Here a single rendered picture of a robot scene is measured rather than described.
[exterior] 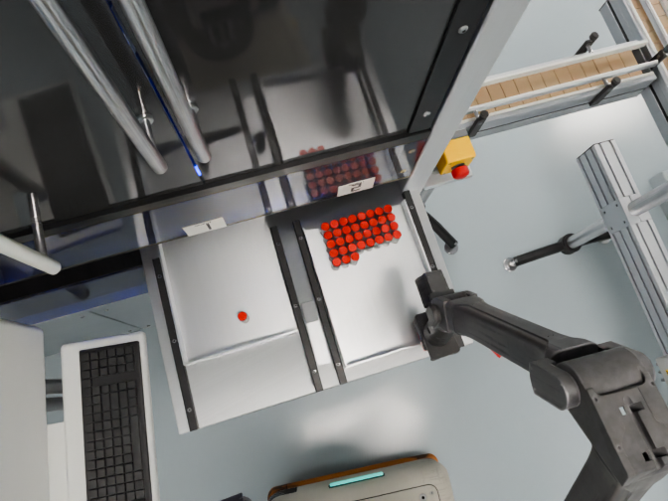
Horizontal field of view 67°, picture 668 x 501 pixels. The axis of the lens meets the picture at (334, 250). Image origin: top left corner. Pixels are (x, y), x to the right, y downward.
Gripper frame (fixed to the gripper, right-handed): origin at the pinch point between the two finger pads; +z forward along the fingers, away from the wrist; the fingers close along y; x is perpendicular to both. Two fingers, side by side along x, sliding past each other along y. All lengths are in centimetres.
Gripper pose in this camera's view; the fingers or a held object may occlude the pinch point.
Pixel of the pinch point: (429, 343)
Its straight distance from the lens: 119.8
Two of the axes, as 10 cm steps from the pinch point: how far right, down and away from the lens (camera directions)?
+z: 0.1, 4.2, 9.1
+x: -9.5, 2.8, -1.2
